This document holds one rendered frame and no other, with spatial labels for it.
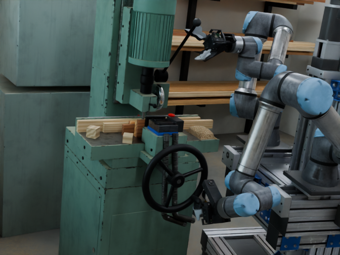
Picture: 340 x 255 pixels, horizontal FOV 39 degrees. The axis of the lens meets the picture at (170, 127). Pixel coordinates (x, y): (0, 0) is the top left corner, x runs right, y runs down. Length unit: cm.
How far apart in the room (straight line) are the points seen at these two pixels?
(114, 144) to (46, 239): 125
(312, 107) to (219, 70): 366
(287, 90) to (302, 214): 61
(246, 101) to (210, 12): 270
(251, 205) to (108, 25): 106
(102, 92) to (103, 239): 67
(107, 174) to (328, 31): 112
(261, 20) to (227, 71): 289
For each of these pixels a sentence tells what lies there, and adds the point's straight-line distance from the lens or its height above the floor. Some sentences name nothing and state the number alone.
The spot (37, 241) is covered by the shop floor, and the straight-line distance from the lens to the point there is 303.
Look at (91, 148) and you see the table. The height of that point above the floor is 89.
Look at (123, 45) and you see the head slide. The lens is 215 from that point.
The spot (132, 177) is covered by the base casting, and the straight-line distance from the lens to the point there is 201.
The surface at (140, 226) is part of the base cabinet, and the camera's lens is 213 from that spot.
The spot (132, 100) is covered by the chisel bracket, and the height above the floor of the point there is 103.
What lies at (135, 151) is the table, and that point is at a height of 87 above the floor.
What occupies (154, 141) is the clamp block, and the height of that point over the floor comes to 93.
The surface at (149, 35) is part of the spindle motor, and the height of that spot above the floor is 133.
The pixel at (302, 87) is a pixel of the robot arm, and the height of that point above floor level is 126.
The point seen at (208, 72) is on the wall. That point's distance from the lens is 516.
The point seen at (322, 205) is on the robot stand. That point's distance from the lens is 211.
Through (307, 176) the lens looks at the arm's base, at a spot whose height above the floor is 84.
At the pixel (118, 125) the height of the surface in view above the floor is 93.
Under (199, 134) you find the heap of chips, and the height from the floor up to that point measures 92.
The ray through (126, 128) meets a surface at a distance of 204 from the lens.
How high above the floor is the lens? 152
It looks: 16 degrees down
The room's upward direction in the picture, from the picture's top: 7 degrees clockwise
